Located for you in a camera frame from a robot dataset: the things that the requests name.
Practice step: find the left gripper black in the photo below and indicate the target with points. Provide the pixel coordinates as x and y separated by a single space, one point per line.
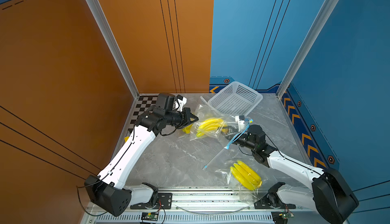
187 114

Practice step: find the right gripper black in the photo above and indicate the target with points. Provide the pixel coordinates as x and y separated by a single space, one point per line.
233 137

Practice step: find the yellow banana bunch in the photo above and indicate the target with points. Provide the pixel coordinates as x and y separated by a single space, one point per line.
246 176
209 125
187 130

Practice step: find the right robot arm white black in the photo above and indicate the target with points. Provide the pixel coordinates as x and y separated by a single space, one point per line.
324 190

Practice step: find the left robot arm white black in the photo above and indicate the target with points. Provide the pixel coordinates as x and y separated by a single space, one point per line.
108 189

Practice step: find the near zip-top bag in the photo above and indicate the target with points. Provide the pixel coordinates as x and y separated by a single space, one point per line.
219 166

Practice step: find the white perforated plastic basket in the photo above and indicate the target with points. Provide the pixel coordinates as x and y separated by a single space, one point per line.
235 99

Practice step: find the black brown checkerboard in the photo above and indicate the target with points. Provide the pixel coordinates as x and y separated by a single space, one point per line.
142 104

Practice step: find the right green circuit board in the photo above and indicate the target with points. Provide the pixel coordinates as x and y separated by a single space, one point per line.
285 216

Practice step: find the green circuit board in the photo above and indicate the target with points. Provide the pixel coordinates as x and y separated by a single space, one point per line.
285 216
149 217

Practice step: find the left green circuit board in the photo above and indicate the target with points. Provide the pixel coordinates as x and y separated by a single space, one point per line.
149 217

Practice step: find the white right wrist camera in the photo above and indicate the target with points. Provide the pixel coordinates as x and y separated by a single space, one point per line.
241 121

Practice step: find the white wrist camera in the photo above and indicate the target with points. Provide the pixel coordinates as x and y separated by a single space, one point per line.
180 102
241 121

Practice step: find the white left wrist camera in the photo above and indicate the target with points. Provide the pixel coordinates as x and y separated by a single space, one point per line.
180 102

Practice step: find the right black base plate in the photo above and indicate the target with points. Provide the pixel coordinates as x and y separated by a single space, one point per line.
272 201

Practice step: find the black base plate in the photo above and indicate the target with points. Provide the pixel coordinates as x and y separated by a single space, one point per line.
272 201
164 200

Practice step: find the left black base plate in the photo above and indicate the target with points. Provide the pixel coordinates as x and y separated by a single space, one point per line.
164 200

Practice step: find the left aluminium corner post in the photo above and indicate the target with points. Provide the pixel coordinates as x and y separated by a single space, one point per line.
106 31

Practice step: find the aluminium corner post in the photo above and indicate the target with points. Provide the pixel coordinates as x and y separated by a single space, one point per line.
314 31
106 31

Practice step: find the right aluminium corner post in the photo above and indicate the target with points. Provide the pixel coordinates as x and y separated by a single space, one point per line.
314 31

